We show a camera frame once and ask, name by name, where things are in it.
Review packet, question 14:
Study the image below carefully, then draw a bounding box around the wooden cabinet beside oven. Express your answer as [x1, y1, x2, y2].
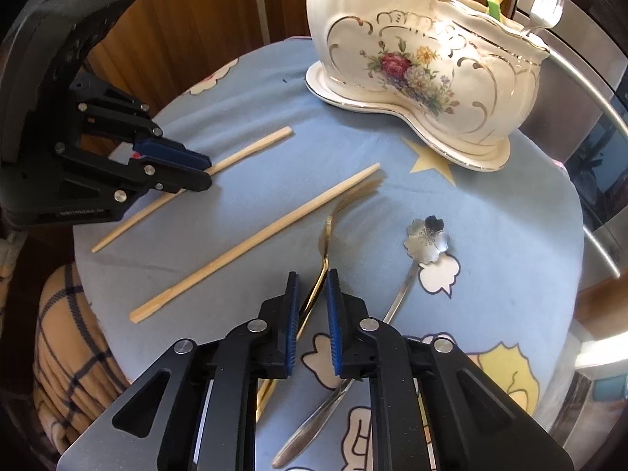
[83, 0, 325, 123]

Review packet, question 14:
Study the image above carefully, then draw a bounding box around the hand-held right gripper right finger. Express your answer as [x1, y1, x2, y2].
[326, 269, 575, 471]

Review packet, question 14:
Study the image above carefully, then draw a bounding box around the plaid beige cloth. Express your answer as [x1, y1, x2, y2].
[0, 233, 133, 457]

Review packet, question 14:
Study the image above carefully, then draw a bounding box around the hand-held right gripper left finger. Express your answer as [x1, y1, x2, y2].
[56, 271, 301, 471]

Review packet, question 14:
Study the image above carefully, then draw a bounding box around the cream ceramic holder tray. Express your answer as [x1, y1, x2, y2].
[305, 61, 511, 172]

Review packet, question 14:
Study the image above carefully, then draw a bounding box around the silver metal fork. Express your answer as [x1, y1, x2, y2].
[521, 0, 568, 37]

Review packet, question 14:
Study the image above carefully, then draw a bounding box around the gold metal fork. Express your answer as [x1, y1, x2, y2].
[255, 179, 384, 425]

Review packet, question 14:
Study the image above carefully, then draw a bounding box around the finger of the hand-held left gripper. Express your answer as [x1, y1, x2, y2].
[55, 140, 214, 205]
[70, 73, 213, 171]

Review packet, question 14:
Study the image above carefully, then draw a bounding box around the stainless steel built-in oven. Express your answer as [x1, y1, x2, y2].
[510, 0, 628, 295]

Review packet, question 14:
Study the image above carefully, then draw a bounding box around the silver flower-shaped spoon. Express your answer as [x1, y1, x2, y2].
[271, 214, 452, 469]

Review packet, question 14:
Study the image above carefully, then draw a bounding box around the wooden chopstick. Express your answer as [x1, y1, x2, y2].
[129, 163, 382, 325]
[91, 126, 294, 254]

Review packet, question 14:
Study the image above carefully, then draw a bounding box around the cream floral ceramic utensil holder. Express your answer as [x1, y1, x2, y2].
[307, 0, 550, 139]

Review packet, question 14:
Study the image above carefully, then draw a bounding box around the blue cartoon printed cloth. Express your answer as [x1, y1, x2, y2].
[73, 34, 587, 471]

